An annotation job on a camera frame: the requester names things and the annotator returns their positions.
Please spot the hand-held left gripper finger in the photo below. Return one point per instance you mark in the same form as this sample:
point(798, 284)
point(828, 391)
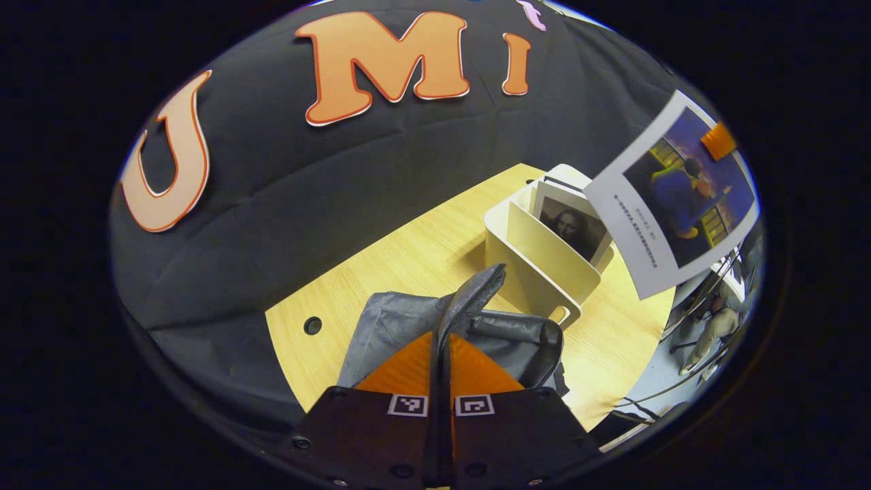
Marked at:
point(449, 381)
point(433, 381)

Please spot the grey fabric schoolbag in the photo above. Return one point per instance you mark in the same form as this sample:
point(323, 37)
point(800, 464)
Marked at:
point(395, 320)

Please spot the book with blue spine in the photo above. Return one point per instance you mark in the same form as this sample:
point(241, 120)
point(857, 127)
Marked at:
point(674, 204)

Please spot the black backdrop cloth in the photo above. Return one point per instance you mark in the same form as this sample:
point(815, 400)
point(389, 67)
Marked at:
point(306, 190)

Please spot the book with white spine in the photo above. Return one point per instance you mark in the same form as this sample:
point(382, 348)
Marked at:
point(571, 224)

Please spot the white plastic bookshelf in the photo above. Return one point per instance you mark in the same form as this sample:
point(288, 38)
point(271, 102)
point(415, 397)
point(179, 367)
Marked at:
point(537, 265)

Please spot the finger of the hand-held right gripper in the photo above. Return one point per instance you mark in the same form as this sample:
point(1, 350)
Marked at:
point(718, 141)

